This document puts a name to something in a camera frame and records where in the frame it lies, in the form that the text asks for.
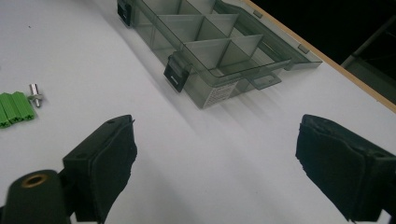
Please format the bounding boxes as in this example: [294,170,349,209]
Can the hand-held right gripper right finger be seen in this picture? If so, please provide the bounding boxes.
[294,114,396,222]

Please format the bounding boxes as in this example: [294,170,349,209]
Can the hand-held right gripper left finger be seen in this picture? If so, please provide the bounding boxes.
[62,114,138,224]

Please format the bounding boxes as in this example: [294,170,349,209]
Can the small silver metal peg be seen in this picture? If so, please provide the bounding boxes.
[27,83,45,108]

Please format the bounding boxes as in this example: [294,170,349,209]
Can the green plastic anchor strip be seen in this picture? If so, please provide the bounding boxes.
[0,91,37,129]

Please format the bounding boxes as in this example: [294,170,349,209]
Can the grey transparent compartment box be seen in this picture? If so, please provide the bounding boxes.
[116,0,323,110]

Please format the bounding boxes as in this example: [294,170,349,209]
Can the white table cover sheet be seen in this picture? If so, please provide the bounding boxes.
[0,0,396,224]

